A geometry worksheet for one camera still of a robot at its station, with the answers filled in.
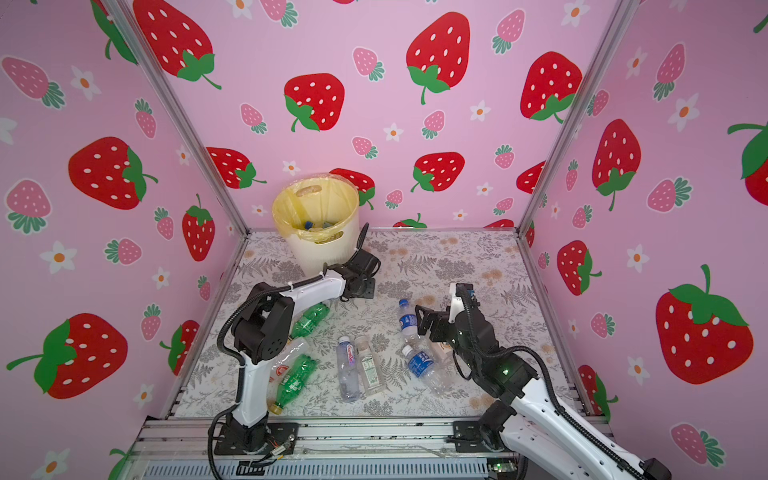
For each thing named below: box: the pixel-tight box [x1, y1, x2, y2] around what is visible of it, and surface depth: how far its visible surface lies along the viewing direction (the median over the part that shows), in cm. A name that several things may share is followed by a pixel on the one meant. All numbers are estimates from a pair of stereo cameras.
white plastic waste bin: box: [272, 173, 360, 276], surface depth 98 cm
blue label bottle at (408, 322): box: [399, 298, 420, 346], surface depth 92 cm
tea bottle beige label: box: [430, 341, 455, 368], surface depth 85 cm
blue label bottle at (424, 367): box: [402, 345, 451, 390], surface depth 83 cm
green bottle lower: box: [268, 354, 318, 415], surface depth 81 cm
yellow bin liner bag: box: [272, 173, 360, 244], surface depth 99 cm
